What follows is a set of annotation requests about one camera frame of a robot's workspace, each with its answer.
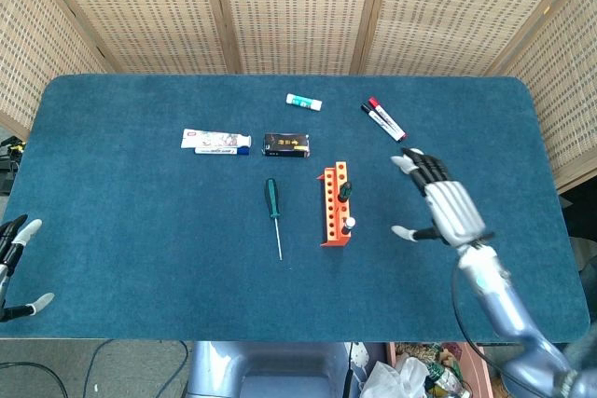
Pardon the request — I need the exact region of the white plastic bag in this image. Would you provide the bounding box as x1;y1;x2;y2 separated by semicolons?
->
361;354;430;398

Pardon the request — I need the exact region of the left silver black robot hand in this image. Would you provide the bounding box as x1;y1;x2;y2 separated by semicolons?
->
0;213;56;323

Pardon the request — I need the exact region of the black rectangular box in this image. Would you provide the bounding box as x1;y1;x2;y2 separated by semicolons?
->
262;132;312;158

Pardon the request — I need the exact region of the white toothpaste tube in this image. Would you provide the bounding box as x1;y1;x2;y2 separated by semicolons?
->
180;128;253;150

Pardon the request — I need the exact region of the black floor cable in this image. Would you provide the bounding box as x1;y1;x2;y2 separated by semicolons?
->
83;339;118;398
0;360;71;398

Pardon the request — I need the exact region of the white marker with black cap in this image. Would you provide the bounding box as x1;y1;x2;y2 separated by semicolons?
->
360;103;405;144

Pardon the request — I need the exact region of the blue-grey robot torso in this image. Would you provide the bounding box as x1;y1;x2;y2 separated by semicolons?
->
186;340;351;398

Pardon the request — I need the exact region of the white green glue stick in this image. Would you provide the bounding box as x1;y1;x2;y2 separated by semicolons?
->
285;92;324;112

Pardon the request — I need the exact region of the long green black screwdriver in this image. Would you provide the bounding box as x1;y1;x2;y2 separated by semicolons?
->
264;177;285;262

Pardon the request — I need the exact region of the blue table cloth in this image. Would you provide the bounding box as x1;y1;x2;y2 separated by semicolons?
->
0;73;592;343

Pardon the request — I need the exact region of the woven wooden folding screen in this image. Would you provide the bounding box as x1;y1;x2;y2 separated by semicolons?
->
0;0;597;194

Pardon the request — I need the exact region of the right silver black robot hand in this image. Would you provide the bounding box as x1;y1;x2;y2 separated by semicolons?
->
390;146;495;248

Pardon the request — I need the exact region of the pink box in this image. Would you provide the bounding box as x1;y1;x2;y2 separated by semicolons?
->
386;341;491;398

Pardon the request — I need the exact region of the black equipment beside table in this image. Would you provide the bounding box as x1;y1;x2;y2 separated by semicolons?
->
0;135;25;197

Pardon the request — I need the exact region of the orange tube rack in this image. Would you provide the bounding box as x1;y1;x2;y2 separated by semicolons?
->
317;160;356;248

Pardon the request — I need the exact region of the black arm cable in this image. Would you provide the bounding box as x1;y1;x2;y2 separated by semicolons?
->
449;229;514;380

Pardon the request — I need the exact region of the white marker with red cap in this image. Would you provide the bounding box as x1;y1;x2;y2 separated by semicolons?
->
368;96;409;142

